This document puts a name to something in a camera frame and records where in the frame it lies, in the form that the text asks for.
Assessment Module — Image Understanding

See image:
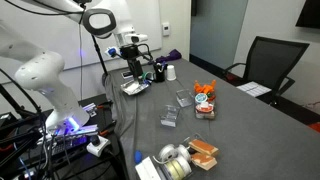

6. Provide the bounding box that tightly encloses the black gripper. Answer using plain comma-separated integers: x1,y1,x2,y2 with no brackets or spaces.
119,44,146,83

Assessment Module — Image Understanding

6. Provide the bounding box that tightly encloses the black pen cup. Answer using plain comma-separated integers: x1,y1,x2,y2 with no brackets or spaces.
152,61,167,83

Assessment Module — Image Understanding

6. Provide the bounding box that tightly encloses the white paper cup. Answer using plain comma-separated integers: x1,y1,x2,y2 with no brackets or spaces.
165,64,177,82

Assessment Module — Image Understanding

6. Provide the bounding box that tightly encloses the black flat device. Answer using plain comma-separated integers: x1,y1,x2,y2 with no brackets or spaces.
121,70,134,80

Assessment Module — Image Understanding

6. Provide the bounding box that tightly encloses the crumpled foil tray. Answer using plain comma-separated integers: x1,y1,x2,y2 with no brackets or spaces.
120,79,151,96

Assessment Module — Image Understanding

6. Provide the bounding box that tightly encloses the purple cloth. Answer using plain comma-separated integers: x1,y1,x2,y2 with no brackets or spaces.
155,49,183,64

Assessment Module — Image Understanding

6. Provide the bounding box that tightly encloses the black tripod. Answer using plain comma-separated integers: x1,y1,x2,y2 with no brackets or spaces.
90,33,110,78

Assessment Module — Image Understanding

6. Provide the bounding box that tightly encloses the large clear plastic box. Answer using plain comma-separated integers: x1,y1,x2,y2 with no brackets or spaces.
159,104,181,128

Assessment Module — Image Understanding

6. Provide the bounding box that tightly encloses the small clear plastic box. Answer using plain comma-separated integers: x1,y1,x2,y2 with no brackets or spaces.
175,88,195,108

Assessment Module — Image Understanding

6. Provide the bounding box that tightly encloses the whiteboard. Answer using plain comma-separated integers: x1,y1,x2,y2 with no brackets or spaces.
0,0,164,85

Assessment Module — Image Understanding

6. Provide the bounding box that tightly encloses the round teal tin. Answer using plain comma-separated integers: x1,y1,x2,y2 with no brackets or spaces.
194,92,209,104

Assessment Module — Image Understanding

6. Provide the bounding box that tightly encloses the orange toy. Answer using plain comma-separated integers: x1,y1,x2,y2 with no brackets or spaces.
193,79,218,96

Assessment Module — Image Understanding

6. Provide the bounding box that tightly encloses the blue oval object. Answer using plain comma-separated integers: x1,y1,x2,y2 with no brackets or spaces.
133,150,143,165

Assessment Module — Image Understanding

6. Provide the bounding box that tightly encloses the white emergency stop box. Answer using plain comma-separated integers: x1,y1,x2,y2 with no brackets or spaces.
86,134,112,158

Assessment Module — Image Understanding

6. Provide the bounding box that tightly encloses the silver tape roll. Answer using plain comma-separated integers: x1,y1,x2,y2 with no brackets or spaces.
157,143,179,164

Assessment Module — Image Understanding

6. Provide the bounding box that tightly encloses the white tape roll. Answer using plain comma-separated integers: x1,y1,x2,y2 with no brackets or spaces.
176,143,193,163

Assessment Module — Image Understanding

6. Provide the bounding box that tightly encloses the white flat box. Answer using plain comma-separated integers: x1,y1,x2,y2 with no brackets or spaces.
134,156,163,180

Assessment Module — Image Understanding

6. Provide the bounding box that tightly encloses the white paper sheet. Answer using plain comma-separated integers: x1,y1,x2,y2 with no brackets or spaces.
236,81,273,98

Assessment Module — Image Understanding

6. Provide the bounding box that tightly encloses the grey tablecloth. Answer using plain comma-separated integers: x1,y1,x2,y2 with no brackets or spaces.
103,58,320,180

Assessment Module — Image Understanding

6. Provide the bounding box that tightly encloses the black office chair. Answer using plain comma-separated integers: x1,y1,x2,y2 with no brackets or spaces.
222,35,310,107

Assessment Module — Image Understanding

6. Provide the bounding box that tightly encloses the orange floor object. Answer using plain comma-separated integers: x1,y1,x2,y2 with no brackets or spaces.
308,122,320,134

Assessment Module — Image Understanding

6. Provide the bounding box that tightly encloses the white wall thermostat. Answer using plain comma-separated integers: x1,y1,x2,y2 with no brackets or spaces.
161,22,171,37

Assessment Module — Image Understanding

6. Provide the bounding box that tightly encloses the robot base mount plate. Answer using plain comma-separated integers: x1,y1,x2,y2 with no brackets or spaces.
36,123,100,146

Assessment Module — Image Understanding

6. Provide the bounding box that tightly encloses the black wall monitor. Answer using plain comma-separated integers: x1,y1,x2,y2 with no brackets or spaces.
295,0,320,29

